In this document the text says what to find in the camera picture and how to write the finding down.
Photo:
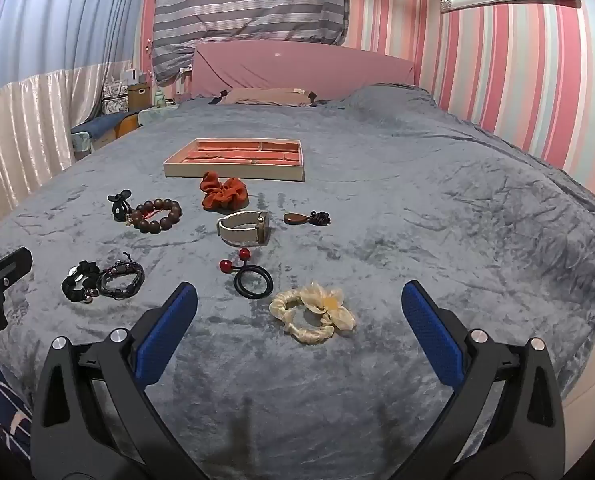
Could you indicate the green figurine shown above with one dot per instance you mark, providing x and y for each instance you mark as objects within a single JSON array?
[{"x": 161, "y": 99}]

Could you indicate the grey striped duvet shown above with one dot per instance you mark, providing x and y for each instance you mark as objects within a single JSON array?
[{"x": 252, "y": 0}]

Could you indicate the patterned storage box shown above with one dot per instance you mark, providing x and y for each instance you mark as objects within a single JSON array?
[{"x": 113, "y": 97}]

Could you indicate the orange scrunchie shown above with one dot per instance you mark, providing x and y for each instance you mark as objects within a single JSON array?
[{"x": 222, "y": 195}]

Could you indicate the brown cardboard box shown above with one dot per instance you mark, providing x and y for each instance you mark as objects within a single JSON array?
[{"x": 140, "y": 96}]

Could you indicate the black hair claw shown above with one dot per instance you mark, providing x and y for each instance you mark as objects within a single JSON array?
[{"x": 120, "y": 205}]

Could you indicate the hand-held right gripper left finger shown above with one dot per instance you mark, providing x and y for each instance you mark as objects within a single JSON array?
[{"x": 170, "y": 327}]

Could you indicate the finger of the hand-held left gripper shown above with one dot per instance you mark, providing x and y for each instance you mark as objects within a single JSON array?
[{"x": 12, "y": 265}]

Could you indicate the blue and white curtain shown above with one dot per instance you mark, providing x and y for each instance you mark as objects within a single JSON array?
[{"x": 27, "y": 110}]

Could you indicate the white bed base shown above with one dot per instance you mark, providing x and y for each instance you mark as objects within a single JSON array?
[{"x": 592, "y": 400}]

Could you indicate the navy patterned cloth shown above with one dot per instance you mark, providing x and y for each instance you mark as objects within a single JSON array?
[{"x": 2, "y": 400}]

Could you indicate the cream flower scrunchie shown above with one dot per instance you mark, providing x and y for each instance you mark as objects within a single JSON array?
[{"x": 327, "y": 306}]

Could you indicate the pink headboard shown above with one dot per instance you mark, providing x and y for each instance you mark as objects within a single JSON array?
[{"x": 302, "y": 70}]

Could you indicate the beige pillow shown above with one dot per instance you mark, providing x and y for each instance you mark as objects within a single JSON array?
[{"x": 267, "y": 96}]

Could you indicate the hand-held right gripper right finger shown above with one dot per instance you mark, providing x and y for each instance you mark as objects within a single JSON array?
[{"x": 430, "y": 327}]

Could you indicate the small white box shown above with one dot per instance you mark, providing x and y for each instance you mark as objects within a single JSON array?
[{"x": 133, "y": 76}]

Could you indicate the brick-print jewelry tray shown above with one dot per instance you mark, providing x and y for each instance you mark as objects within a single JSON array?
[{"x": 177, "y": 169}]

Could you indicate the blue cloth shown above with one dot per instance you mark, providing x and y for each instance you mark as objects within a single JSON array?
[{"x": 97, "y": 124}]

